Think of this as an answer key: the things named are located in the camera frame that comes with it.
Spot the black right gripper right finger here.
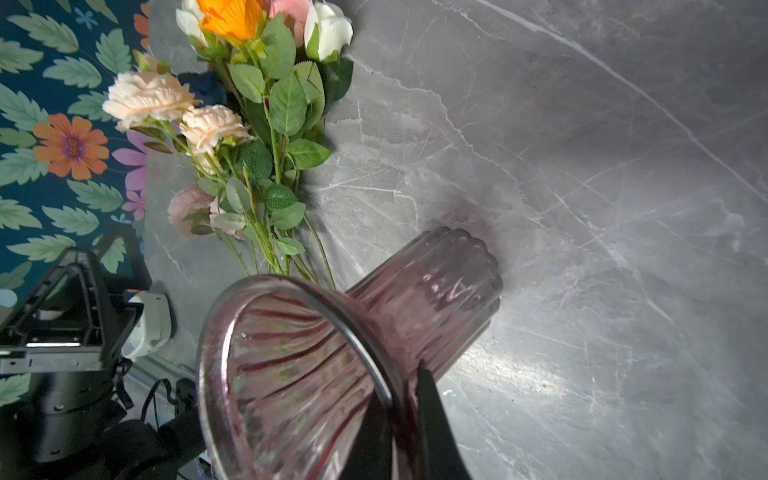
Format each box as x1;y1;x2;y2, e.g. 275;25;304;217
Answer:
416;362;471;480

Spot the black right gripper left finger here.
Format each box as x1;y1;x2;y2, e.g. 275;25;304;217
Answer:
339;394;393;480

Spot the dark pink ribbed glass vase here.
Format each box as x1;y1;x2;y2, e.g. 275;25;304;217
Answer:
198;227;503;479

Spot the yellow rose stem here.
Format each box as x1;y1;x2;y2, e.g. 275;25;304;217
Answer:
197;1;313;275

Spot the cream double-bloom flower stem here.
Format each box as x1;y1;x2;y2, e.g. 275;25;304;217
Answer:
103;71;286;273

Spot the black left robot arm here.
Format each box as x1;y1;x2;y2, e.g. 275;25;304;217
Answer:
1;225;205;479

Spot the pile of artificial flowers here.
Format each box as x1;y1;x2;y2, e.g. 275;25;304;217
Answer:
103;1;354;281

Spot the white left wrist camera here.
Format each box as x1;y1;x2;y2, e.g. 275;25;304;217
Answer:
121;291;173;361

